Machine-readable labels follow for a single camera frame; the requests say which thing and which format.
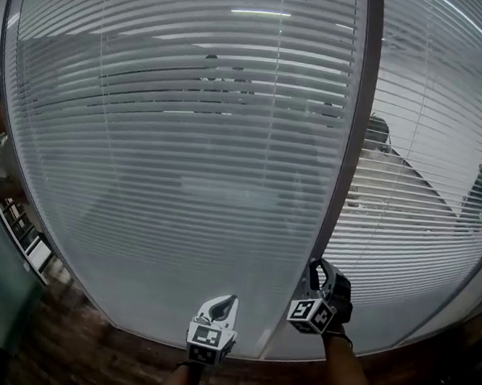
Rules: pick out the person's left forearm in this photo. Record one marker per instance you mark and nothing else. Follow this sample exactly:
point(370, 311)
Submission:
point(182, 384)

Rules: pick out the person's right hand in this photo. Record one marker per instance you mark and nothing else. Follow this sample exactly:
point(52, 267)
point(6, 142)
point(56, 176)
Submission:
point(343, 303)

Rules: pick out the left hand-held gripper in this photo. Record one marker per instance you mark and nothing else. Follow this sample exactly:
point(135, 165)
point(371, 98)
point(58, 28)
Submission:
point(208, 343)

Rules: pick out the person's right forearm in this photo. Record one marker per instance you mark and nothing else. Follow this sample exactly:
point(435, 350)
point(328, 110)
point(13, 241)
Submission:
point(345, 374)

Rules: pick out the black stair railing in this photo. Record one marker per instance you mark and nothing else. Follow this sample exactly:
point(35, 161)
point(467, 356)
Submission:
point(18, 224)

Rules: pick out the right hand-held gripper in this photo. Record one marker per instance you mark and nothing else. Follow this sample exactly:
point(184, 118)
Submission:
point(310, 313)

